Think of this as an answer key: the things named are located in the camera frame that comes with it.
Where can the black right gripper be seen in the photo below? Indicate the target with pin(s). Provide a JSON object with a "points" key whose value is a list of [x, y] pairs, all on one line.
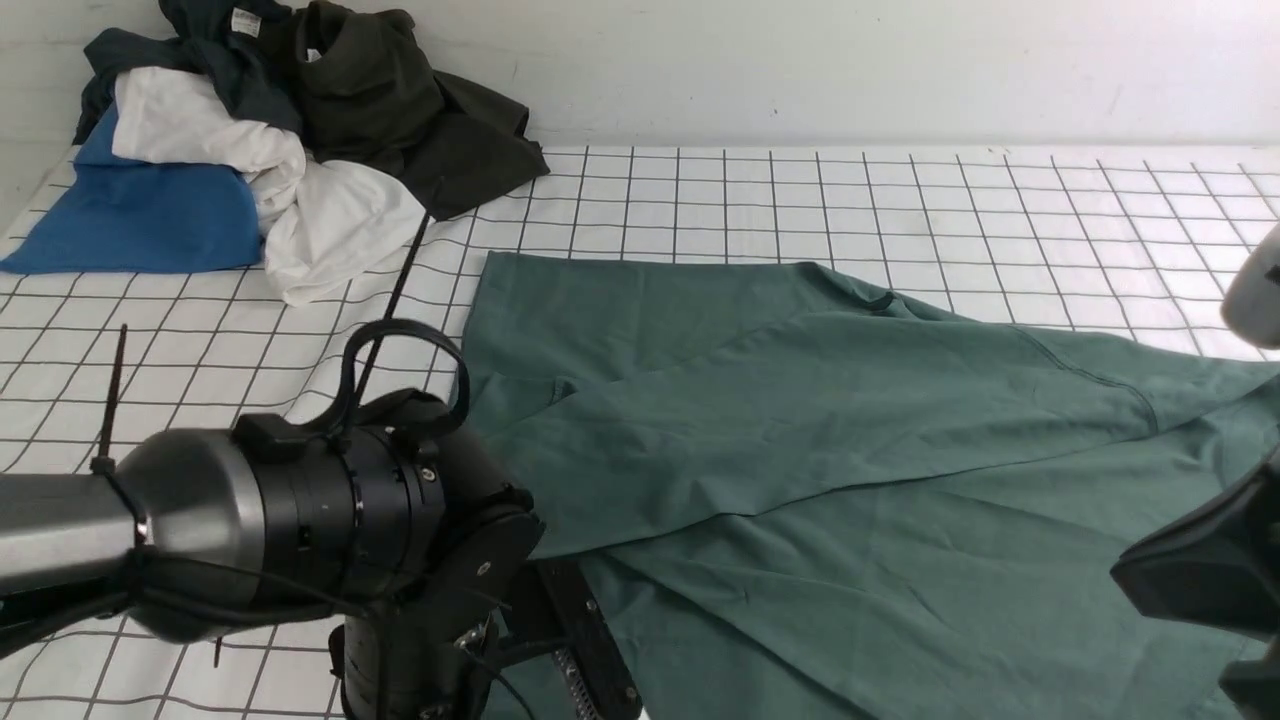
{"points": [[1250, 309]]}

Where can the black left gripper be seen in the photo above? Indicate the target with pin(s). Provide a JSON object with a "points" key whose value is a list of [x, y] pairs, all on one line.
{"points": [[434, 650]]}

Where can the green long sleeve shirt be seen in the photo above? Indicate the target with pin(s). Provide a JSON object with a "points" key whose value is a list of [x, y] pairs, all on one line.
{"points": [[797, 495]]}

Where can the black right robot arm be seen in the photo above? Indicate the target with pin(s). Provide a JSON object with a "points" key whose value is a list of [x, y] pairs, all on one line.
{"points": [[1211, 561]]}

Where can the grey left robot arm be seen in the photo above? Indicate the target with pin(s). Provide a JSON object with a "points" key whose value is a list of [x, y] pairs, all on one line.
{"points": [[396, 520]]}

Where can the white shirt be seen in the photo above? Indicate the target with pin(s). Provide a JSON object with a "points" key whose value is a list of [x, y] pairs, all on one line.
{"points": [[323, 222]]}

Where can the blue shirt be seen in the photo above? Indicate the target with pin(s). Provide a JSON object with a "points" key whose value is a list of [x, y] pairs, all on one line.
{"points": [[121, 215]]}

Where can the dark olive shirt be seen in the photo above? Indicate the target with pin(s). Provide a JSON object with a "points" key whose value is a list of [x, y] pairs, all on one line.
{"points": [[367, 92]]}

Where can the dark navy shirt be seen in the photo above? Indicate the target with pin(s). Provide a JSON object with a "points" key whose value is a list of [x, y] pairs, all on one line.
{"points": [[224, 41]]}

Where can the white grid tablecloth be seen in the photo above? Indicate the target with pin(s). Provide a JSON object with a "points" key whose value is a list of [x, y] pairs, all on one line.
{"points": [[1140, 243]]}

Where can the black cable tie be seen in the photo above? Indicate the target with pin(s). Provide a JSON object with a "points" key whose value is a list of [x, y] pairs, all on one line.
{"points": [[110, 400]]}

